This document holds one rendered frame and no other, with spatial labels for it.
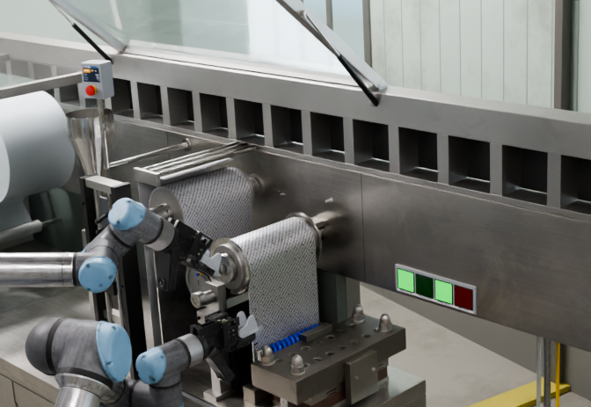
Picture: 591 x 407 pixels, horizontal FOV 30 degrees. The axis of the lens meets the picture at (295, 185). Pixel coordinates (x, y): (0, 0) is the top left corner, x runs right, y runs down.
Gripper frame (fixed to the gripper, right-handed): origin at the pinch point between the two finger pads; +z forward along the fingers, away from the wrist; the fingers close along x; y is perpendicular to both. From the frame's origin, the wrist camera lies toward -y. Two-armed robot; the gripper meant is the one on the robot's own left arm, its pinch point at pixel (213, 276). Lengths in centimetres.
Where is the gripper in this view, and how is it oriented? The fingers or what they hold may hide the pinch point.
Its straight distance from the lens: 275.0
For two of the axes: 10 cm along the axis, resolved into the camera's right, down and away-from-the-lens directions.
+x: -7.0, -1.7, 6.9
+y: 4.1, -8.9, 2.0
